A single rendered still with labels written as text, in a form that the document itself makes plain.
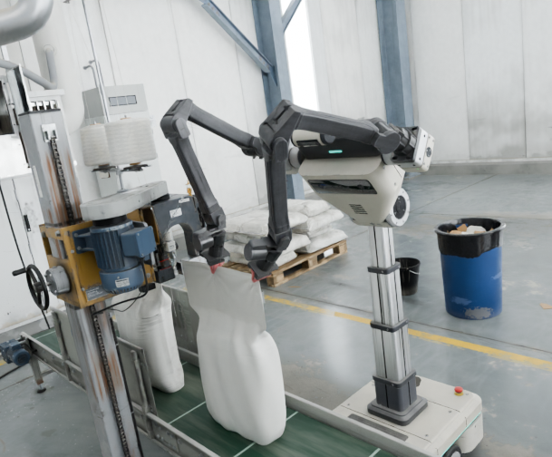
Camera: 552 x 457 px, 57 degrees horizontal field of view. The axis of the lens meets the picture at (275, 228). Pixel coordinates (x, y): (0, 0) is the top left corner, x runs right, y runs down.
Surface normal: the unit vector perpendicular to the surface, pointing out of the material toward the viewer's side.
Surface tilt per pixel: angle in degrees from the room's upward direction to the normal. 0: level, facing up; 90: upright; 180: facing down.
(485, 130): 90
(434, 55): 90
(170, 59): 90
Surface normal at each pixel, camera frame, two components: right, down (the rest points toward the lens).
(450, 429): 0.24, -0.79
